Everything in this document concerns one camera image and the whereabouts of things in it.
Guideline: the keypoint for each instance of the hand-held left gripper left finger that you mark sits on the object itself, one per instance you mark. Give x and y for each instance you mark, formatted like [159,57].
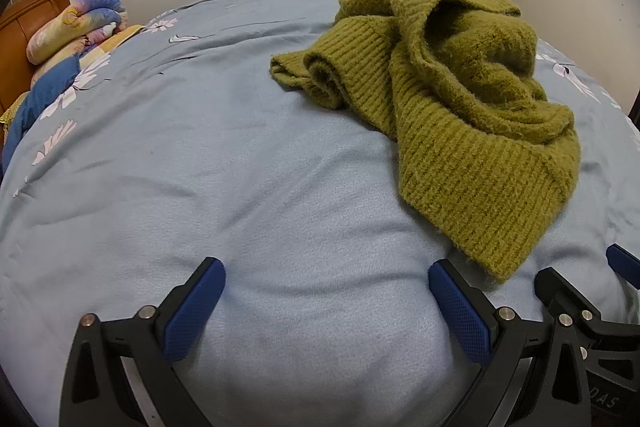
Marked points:
[192,312]

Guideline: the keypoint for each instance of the light blue floral bed sheet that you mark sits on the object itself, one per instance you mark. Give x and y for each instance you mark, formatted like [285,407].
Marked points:
[250,157]

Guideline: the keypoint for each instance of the olive green knitted sweater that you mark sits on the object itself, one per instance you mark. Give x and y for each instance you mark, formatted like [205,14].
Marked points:
[450,107]

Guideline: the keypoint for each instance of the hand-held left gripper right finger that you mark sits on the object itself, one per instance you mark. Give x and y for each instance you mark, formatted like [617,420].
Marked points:
[460,312]

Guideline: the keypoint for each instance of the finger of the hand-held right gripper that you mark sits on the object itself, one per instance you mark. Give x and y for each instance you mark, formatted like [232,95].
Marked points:
[562,292]
[625,264]

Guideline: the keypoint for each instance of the brown wooden headboard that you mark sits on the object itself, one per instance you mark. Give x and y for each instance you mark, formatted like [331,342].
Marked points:
[20,37]

